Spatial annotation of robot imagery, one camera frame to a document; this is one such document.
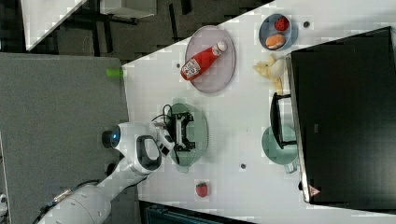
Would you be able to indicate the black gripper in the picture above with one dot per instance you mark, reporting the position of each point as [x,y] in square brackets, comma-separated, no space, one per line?
[180,122]

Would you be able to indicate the green plastic strainer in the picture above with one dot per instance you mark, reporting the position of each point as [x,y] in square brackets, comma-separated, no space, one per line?
[197,132]

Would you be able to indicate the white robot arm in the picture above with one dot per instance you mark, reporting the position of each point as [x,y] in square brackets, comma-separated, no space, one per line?
[142,146]

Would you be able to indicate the red ketchup bottle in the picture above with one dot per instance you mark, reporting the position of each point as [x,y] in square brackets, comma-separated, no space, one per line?
[200,62]

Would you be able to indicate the pink round plate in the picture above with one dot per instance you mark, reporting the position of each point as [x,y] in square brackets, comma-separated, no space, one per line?
[220,73]

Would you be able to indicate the red toy strawberry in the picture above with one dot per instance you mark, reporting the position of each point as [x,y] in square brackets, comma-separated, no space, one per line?
[201,189]

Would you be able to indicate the yellow toy banana peel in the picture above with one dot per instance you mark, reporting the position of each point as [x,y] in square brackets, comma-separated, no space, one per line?
[272,69]

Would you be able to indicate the green mug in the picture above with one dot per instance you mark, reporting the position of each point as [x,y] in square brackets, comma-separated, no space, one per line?
[286,155]

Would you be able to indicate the orange toy bun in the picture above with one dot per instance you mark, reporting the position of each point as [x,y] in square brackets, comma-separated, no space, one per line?
[275,41]

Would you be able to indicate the blue bowl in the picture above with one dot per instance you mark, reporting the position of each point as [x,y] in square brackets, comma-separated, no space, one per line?
[267,28]

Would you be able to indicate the small red toy fruit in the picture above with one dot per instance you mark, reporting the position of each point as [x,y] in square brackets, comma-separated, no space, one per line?
[282,24]

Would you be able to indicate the black toaster oven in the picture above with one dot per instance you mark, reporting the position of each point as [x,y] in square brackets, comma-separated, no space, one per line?
[343,103]

